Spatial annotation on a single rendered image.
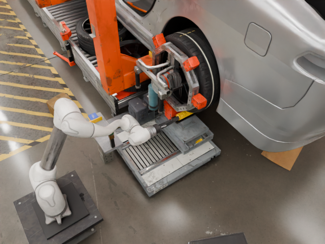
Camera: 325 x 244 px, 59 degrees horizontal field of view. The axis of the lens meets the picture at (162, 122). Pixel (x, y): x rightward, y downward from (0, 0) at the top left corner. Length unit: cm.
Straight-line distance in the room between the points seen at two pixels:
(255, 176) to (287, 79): 140
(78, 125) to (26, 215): 92
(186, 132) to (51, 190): 133
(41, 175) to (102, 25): 116
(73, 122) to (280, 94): 119
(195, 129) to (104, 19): 129
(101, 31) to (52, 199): 124
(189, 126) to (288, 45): 147
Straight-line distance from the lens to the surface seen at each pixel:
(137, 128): 216
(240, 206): 267
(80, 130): 176
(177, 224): 252
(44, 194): 210
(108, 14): 225
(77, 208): 229
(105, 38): 233
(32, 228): 234
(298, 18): 159
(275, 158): 304
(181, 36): 220
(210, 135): 282
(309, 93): 166
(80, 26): 374
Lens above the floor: 233
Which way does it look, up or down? 49 degrees down
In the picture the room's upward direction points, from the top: 2 degrees clockwise
